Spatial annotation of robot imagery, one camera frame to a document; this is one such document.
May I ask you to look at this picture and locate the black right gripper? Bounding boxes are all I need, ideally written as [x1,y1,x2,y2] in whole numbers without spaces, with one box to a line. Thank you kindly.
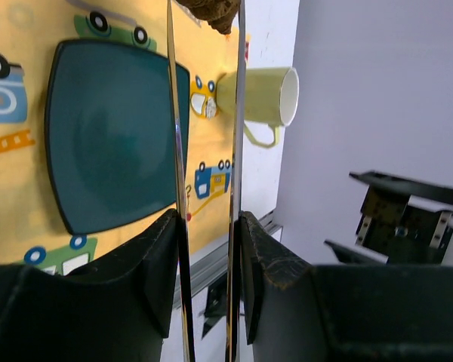
[324,170,453,265]

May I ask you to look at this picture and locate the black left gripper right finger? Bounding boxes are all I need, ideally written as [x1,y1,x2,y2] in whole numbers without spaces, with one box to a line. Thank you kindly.
[239,212,453,361]

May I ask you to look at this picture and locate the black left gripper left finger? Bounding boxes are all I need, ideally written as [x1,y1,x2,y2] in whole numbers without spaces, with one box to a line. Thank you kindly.
[0,210,178,361]

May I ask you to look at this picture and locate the silver metal tongs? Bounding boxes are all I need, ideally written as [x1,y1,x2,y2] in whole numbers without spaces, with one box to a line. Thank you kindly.
[166,1,246,361]

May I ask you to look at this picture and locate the brown chocolate bread piece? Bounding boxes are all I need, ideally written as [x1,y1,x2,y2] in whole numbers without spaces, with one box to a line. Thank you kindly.
[177,0,240,35]

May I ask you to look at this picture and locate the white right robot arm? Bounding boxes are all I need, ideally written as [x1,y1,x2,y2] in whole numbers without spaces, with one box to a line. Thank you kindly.
[324,170,453,266]

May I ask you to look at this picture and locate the light green mug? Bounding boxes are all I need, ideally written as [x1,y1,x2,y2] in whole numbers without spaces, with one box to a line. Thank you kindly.
[215,66,300,149]

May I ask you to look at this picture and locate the teal square plate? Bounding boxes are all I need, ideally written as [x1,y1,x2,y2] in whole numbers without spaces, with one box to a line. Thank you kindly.
[45,38,176,235]

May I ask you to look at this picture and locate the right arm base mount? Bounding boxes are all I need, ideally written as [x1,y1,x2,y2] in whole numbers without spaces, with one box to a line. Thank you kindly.
[201,272,227,339]

